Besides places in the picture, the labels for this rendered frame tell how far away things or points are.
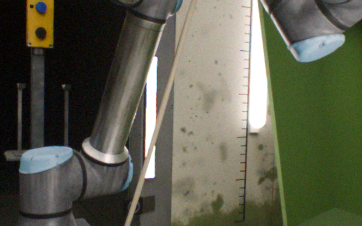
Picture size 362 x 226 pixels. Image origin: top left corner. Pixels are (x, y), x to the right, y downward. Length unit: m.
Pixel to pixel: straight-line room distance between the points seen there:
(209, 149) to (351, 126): 0.75
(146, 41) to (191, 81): 1.08
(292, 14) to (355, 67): 1.19
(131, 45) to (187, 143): 1.14
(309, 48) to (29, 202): 0.86
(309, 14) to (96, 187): 0.83
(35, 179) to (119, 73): 0.38
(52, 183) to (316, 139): 1.29
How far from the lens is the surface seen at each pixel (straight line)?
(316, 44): 0.73
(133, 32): 1.10
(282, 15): 0.77
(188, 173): 2.20
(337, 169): 2.12
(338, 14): 0.73
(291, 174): 1.95
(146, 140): 2.04
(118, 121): 1.19
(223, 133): 2.28
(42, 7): 2.07
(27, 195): 1.23
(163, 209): 2.18
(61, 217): 1.24
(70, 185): 1.23
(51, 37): 2.07
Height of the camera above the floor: 1.09
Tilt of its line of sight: 3 degrees down
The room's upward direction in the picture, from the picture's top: 2 degrees clockwise
